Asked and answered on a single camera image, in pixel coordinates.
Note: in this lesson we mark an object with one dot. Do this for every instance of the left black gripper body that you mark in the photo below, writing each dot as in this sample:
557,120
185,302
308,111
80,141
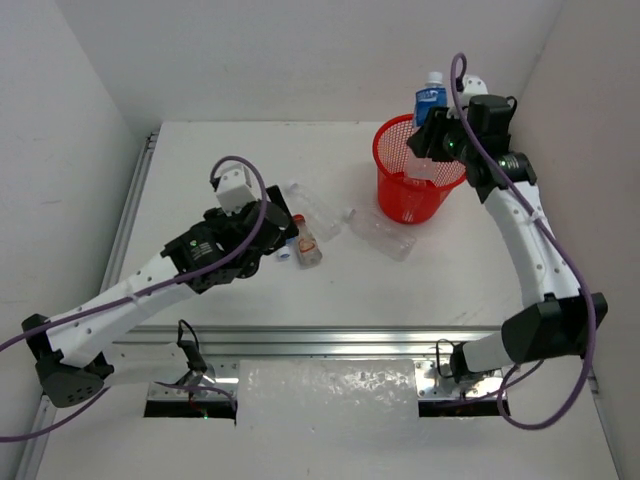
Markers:
279,215

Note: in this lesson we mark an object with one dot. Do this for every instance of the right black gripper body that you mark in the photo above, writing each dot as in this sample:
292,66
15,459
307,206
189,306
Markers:
444,137

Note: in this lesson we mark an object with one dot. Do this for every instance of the blue label bottle front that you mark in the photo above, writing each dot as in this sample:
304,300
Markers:
432,94

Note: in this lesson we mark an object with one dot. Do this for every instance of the blue label bottle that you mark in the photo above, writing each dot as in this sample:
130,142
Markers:
284,253
432,94

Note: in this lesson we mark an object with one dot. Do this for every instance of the blue label bottle back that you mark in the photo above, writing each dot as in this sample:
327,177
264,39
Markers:
284,253

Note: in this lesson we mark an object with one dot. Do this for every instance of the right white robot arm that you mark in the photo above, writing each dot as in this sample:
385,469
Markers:
558,318

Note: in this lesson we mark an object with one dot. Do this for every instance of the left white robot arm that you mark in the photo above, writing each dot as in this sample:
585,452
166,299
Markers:
78,353

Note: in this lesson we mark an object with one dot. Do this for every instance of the red mesh plastic bin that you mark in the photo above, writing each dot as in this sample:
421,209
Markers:
409,190

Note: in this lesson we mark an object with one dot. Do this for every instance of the clear bottle white cap middle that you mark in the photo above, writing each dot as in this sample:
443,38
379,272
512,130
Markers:
322,219

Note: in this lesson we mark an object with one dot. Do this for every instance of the clear bottle white cap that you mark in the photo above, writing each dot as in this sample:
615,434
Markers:
322,219
380,234

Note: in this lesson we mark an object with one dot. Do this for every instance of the red cap small bottle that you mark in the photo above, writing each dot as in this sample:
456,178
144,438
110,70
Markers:
309,254

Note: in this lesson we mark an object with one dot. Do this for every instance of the clear bottle white cap right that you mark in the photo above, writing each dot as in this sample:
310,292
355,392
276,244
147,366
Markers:
380,234

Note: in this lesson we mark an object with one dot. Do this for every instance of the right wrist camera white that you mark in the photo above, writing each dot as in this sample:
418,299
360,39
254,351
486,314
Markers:
471,85

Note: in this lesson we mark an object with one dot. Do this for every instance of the aluminium front rail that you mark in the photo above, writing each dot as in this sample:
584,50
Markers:
310,337

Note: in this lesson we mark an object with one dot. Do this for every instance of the aluminium left side rail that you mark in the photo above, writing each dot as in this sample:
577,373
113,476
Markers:
34,449

